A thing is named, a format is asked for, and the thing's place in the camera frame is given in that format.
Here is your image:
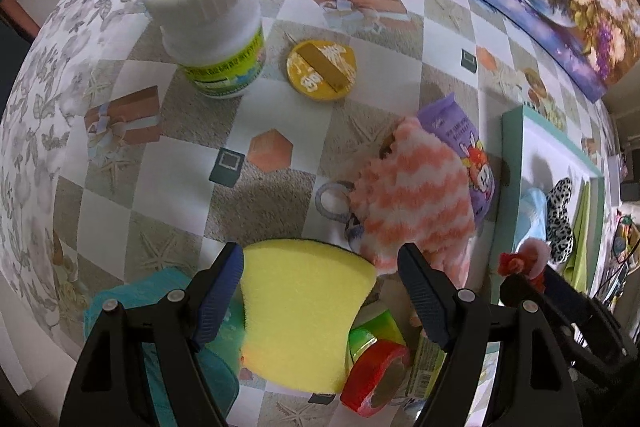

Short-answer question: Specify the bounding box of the yellow round snack pack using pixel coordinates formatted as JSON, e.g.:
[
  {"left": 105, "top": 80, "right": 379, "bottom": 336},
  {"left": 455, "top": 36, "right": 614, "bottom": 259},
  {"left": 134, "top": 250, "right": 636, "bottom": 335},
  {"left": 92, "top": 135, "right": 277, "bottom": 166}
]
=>
[{"left": 285, "top": 40, "right": 357, "bottom": 102}]

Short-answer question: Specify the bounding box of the leopard print scrunchie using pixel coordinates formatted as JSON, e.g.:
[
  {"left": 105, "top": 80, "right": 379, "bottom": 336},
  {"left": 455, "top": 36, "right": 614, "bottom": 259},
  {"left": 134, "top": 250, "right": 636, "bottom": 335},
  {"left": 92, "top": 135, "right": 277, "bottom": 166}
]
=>
[{"left": 547, "top": 176, "right": 574, "bottom": 265}]

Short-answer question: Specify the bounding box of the teal shallow tray box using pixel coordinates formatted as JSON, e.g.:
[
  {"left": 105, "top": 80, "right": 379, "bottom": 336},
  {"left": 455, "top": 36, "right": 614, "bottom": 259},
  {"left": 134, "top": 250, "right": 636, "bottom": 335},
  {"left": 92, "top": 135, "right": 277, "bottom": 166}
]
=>
[{"left": 488, "top": 105, "right": 605, "bottom": 303}]

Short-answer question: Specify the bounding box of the purple baby wipes pack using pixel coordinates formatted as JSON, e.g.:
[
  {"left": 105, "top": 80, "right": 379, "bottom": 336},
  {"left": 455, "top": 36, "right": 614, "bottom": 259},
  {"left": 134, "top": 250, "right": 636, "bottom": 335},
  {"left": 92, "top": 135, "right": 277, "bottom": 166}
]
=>
[{"left": 416, "top": 93, "right": 495, "bottom": 227}]

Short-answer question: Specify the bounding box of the checkered patterned tablecloth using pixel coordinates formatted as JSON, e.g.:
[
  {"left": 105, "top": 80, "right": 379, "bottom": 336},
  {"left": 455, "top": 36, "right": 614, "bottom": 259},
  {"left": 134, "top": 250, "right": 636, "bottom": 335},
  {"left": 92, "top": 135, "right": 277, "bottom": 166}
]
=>
[{"left": 1, "top": 0, "right": 613, "bottom": 353}]

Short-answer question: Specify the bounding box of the white pill bottle green label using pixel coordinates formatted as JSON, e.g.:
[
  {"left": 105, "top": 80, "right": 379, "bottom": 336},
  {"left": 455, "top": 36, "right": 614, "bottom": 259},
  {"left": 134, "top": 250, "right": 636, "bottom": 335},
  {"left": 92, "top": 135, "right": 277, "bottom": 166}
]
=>
[{"left": 142, "top": 0, "right": 266, "bottom": 98}]

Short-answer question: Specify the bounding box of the teal plastic box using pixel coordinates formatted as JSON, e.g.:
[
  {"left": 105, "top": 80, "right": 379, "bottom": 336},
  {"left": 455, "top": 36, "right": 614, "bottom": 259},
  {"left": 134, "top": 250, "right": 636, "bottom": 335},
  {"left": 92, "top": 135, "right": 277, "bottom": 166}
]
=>
[{"left": 68, "top": 251, "right": 244, "bottom": 426}]

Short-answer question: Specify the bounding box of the lime green cloth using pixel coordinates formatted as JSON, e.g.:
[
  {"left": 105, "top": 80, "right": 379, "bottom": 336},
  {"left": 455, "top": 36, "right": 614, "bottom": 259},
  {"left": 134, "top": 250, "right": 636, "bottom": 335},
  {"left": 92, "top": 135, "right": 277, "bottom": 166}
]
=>
[{"left": 563, "top": 182, "right": 591, "bottom": 294}]

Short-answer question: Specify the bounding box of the yellow sponge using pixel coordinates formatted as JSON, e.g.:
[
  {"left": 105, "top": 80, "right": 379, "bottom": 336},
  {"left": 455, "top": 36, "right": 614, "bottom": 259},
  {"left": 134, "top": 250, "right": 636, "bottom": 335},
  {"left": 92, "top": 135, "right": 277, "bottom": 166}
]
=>
[{"left": 241, "top": 239, "right": 376, "bottom": 395}]

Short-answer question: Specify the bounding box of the red tape roll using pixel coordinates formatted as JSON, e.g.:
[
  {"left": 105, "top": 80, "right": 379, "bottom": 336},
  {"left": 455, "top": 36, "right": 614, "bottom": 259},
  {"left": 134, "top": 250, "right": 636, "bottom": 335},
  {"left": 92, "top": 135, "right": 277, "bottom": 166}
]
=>
[{"left": 340, "top": 340, "right": 411, "bottom": 417}]

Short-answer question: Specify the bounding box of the light blue face mask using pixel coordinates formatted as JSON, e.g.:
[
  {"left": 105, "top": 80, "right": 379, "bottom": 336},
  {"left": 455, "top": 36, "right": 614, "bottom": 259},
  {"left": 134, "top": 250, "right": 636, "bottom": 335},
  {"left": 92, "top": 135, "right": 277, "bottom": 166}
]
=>
[{"left": 513, "top": 187, "right": 548, "bottom": 249}]

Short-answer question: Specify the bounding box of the pink white zigzag cloth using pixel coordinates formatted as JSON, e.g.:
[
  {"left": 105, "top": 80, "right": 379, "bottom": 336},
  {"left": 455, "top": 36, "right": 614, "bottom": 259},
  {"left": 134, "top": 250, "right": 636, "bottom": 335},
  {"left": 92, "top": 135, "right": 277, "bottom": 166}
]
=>
[{"left": 348, "top": 117, "right": 475, "bottom": 287}]

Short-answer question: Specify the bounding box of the green tissue pack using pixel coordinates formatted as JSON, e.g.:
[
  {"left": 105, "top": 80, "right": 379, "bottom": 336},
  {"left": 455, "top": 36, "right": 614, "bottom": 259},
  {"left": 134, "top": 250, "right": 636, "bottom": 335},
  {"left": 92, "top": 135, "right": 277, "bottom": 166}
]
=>
[
  {"left": 402, "top": 332, "right": 446, "bottom": 405},
  {"left": 348, "top": 309, "right": 406, "bottom": 363}
]

